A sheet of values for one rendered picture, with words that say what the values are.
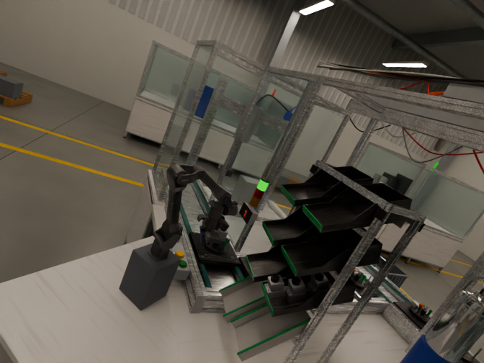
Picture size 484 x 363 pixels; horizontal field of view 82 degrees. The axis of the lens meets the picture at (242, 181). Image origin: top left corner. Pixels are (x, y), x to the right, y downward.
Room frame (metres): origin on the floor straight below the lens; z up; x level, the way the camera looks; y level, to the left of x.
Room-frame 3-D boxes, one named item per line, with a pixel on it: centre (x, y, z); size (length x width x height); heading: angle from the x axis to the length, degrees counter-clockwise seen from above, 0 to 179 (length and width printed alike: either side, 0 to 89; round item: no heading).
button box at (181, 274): (1.17, 0.13, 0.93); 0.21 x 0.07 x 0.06; 30
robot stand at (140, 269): (0.96, 0.19, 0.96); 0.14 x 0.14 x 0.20; 66
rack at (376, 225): (0.95, -0.39, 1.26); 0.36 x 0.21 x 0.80; 30
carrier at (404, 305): (1.63, -1.40, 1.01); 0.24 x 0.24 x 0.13; 30
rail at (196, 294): (1.37, 0.17, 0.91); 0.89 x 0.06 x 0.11; 30
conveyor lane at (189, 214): (1.47, 0.03, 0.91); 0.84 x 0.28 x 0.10; 30
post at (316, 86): (1.44, -0.14, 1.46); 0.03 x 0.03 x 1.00; 30
